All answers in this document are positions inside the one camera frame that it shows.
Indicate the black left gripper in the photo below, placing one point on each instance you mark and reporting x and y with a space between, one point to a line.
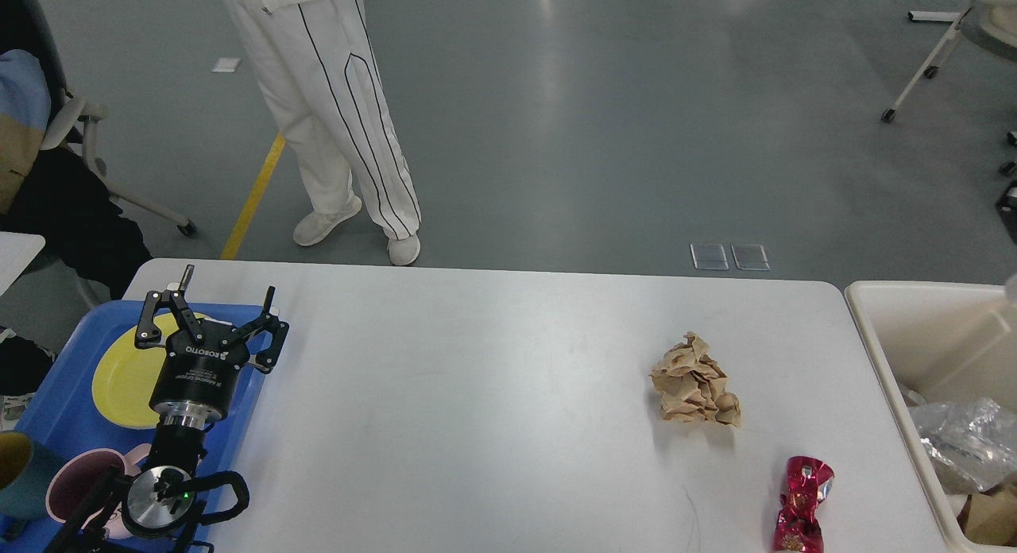
195 374

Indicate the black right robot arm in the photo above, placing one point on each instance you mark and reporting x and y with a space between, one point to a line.
1006 206

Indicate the crushed red can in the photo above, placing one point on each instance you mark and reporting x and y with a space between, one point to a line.
807 483

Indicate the person in white tracksuit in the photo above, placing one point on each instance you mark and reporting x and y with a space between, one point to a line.
317 72

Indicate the teal cup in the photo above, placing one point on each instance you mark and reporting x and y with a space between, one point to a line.
27 469

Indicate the foil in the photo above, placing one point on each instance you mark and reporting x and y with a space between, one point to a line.
971 445

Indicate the yellow plastic plate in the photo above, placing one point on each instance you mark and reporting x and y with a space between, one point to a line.
124 382

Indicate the brown paper in bin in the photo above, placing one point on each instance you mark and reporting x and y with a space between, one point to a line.
990 518

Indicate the left floor plate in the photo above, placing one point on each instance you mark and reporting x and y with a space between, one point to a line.
710 257

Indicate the beige plastic bin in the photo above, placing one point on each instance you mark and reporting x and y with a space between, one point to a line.
946 342

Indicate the floor plate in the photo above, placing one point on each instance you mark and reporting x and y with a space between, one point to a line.
751 257
710 257

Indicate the person in black trousers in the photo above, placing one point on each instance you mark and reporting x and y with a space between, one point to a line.
52 193

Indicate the right floor plate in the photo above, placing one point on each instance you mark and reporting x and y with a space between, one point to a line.
751 257

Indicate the pink HOME mug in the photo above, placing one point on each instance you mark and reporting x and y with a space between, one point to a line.
87 484

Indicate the white side table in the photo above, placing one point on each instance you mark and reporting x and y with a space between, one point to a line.
17 251

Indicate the blue plastic tray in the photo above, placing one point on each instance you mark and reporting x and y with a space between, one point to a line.
63 417

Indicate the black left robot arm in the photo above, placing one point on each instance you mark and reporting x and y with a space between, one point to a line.
167 498

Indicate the brown paper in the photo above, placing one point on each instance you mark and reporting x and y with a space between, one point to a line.
990 518
692 387

